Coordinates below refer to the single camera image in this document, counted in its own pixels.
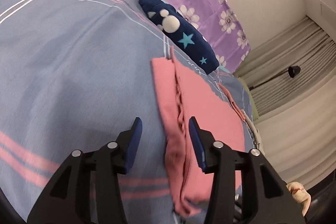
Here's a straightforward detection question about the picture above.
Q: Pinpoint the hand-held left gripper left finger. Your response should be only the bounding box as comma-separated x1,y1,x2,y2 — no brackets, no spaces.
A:
28,117,143,224

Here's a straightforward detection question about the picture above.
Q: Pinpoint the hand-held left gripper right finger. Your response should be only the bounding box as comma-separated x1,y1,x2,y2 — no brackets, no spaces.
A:
188,116,306,224

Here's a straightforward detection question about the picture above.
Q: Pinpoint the pink long-sleeve shirt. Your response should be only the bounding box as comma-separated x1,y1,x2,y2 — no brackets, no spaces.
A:
150,57,246,216

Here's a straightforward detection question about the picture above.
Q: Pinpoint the person's right hand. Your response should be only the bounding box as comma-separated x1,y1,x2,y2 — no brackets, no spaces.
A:
286,181,312,217

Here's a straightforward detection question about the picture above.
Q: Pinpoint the small pink garment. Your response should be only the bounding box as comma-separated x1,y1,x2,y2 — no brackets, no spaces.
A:
217,83,245,120

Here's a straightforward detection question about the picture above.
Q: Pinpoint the white garment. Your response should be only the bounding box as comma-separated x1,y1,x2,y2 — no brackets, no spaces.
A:
241,109,263,157

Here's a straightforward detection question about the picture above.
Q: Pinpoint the green pillow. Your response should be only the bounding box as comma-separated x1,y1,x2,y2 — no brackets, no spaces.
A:
240,79,260,120

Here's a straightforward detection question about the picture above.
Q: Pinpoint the white curtain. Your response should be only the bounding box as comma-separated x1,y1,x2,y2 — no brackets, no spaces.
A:
233,16,336,189

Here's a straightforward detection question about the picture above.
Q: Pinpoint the navy star print folded blanket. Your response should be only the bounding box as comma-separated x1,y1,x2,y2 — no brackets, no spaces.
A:
138,0,220,75

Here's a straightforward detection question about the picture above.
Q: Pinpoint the black floor lamp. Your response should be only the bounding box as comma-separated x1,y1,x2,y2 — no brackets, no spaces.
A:
248,65,301,90

